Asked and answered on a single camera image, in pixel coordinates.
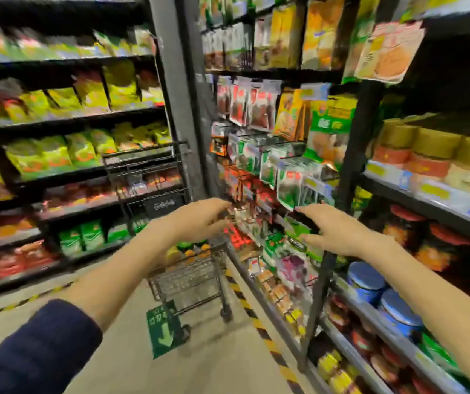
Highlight person's left hand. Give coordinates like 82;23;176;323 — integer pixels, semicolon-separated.
153;198;232;250

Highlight person's right hand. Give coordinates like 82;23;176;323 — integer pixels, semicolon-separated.
296;204;374;260

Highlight person's left forearm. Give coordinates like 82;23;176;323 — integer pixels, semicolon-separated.
59;223;171;332

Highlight person's right forearm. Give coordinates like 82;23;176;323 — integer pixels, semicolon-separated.
358;234;470;387

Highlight group of small red packets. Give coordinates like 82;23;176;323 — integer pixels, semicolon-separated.
222;163;277;251

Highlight group of mixed small packets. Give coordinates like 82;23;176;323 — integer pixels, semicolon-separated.
235;223;327;338

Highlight groceries in cart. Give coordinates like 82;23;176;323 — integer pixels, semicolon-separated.
164;240;212;264

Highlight blue-lidded tub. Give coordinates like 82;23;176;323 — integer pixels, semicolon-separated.
347;261;387;305
378;288;424;338

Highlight row of white-green hanging packets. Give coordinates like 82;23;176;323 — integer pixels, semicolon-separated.
227;131;336;210

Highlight black shelving unit with hooks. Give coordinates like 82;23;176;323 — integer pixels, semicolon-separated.
197;0;470;394

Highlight yellow black floor hazard tape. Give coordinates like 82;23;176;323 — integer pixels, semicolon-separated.
224;268;306;394
0;282;74;325

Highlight green yellow hanging packets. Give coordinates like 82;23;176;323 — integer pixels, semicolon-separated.
304;94;359;169

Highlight row of red-white hanging packets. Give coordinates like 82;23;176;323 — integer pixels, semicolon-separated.
216;76;283;132

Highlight yellow orange hanging packet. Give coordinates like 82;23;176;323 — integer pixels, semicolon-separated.
273;88;306;141

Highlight grey pillar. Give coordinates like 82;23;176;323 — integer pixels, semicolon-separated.
148;0;216;201

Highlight row of dark red jars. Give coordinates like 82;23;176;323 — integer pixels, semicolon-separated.
324;294;428;394

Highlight row of red-lidded jars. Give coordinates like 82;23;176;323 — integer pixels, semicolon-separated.
382;204;470;310

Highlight shelf price label strip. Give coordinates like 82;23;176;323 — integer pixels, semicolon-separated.
364;160;470;227

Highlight green arrow floor sticker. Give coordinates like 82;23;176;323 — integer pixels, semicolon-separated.
146;300;191;360

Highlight group of yellow bottom packets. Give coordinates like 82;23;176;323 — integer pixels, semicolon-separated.
316;349;364;394

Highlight row of green snack bags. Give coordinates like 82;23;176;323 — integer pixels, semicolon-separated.
57;217;150;256

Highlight row of red flat packets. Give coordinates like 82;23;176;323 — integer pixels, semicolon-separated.
41;170;183;214

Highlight green packets beside jars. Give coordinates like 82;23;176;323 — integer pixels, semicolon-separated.
419;332;467;379

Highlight row of yellow-green snack bags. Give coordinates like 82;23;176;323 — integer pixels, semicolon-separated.
4;122;174;179

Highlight row of yellow snack bags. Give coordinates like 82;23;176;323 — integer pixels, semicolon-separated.
0;60;166;129

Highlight black shelving unit with snacks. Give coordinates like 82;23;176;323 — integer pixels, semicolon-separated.
0;0;188;305

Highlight row of hanging yellow packets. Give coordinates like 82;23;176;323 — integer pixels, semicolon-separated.
199;0;347;73

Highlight pink orange hanging packet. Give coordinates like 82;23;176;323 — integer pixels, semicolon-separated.
353;21;427;85

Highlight row of red-orange snack bags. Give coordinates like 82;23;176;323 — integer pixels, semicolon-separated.
0;213;57;280

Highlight row of mixed colourful packets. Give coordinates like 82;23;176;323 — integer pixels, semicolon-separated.
0;22;156;65

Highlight dark blue sleeve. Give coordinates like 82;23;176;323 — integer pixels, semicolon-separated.
0;299;103;394

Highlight metal wire shopping cart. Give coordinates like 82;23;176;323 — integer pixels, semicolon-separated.
103;140;235;325

